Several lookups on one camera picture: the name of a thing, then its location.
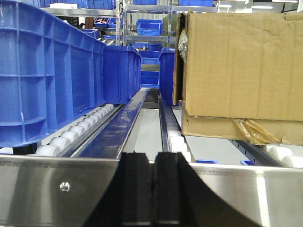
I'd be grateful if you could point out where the stainless steel front rail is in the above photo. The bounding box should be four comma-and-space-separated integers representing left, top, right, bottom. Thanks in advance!
0, 155, 303, 227

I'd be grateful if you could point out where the large blue crate left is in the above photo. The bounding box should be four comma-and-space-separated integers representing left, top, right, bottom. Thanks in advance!
0, 0, 105, 147

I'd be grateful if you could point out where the steel divider channel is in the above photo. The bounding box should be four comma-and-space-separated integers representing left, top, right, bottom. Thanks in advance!
71, 88, 149, 159

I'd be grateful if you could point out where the middle white roller track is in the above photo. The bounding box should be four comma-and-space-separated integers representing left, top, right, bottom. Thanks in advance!
164, 107, 192, 163

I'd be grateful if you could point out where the blue crate behind cardboard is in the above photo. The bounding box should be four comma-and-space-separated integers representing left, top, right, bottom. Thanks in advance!
159, 47, 175, 106

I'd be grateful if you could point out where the left white roller track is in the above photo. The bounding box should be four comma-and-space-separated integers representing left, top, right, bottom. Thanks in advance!
34, 104, 114, 157

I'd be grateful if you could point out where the background steel shelving rack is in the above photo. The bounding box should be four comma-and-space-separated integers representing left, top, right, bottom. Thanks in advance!
43, 0, 219, 47

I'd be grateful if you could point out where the rail screw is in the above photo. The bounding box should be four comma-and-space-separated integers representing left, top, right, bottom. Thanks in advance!
59, 182, 71, 192

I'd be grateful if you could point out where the white roller track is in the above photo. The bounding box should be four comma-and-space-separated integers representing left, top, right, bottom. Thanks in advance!
34, 104, 114, 157
261, 143, 303, 168
164, 107, 192, 163

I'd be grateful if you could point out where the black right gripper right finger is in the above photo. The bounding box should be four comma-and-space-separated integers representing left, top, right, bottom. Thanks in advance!
153, 152, 258, 227

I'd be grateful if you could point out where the right white roller track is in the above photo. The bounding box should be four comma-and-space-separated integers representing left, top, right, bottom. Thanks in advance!
261, 143, 303, 168

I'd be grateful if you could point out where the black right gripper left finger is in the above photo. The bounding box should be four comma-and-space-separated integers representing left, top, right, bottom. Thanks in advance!
83, 153, 152, 227

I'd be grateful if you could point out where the small blue bin on rack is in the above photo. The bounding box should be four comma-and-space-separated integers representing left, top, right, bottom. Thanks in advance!
136, 19, 163, 36

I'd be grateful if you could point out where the brown cardboard box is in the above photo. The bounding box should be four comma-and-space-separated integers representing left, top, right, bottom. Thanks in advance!
173, 12, 303, 145

